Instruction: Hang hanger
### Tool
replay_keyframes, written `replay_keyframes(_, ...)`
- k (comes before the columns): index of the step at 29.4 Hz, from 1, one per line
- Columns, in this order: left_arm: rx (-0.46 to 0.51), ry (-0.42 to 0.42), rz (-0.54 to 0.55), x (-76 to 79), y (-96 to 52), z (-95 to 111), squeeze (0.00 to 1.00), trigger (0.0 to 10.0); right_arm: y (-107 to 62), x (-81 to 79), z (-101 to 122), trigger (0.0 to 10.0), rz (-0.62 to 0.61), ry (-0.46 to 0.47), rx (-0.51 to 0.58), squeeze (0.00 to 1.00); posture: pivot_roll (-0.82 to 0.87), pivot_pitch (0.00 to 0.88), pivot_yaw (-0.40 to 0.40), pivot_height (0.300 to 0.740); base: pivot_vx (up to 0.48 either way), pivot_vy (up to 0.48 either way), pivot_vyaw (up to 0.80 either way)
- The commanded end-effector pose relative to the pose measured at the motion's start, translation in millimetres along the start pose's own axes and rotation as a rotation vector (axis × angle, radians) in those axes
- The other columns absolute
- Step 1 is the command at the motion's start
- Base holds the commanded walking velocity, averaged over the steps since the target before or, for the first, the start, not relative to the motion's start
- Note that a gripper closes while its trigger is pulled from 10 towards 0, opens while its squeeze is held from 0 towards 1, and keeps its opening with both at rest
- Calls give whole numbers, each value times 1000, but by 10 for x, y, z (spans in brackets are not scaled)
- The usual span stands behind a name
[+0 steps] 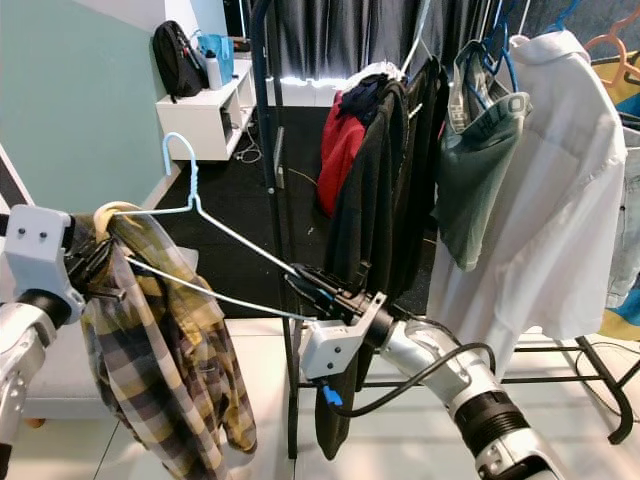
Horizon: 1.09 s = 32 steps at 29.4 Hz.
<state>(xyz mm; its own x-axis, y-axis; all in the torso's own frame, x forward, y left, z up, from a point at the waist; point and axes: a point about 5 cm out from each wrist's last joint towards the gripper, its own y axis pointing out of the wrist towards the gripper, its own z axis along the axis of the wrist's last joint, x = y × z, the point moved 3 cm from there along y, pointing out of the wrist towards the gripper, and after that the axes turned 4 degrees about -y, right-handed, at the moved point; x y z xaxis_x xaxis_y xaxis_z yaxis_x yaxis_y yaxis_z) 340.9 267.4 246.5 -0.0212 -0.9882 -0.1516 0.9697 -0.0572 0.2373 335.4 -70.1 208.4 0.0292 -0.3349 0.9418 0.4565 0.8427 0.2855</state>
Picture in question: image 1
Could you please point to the black clothes rack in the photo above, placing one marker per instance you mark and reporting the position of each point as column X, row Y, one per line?
column 275, row 150

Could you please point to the white hanging shirt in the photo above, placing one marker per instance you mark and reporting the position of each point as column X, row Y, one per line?
column 560, row 200

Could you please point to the yellow hanging garment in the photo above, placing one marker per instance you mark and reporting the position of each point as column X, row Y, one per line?
column 620, row 330

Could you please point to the white bottle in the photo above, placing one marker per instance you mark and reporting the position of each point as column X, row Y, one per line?
column 213, row 70

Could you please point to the blue clothes hanger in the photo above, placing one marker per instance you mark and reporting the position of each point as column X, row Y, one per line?
column 495, row 60
column 565, row 15

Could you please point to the pink clothes hanger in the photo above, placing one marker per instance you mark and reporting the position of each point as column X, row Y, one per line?
column 615, row 40

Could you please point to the yellow grey plaid shirt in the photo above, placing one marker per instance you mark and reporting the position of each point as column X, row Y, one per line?
column 160, row 370

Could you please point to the grey upholstered footstool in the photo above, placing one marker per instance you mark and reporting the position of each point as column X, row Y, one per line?
column 60, row 385

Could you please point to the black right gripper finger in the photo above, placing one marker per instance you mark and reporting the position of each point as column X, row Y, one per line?
column 315, row 295
column 328, row 280

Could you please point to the black floor rug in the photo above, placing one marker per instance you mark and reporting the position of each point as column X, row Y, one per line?
column 230, row 220

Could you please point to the dark clothes pile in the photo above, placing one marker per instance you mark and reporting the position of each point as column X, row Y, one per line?
column 370, row 95

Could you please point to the dark grey curtain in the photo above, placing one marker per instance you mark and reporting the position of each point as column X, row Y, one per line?
column 360, row 40

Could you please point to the red cloth bundle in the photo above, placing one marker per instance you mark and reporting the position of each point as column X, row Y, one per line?
column 340, row 160

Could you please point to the white shelf unit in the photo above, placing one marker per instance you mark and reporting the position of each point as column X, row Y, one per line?
column 200, row 125

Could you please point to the black hanging garment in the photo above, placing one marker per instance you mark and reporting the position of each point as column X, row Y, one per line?
column 375, row 230

